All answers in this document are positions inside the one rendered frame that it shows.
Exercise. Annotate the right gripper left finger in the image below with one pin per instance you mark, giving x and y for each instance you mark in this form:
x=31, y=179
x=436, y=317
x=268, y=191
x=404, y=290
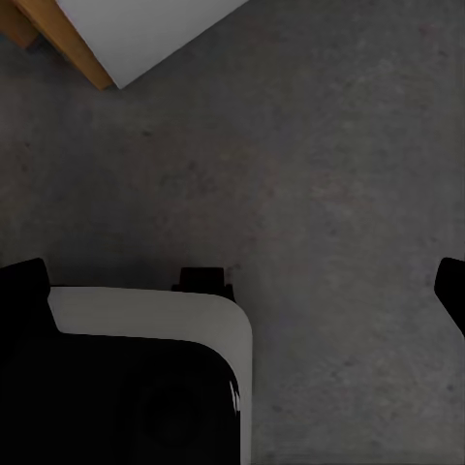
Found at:
x=24, y=288

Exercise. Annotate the door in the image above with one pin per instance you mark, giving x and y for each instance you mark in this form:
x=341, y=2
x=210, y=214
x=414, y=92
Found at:
x=29, y=22

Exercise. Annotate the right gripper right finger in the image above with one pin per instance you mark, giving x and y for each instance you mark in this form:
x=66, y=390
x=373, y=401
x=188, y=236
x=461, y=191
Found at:
x=450, y=288

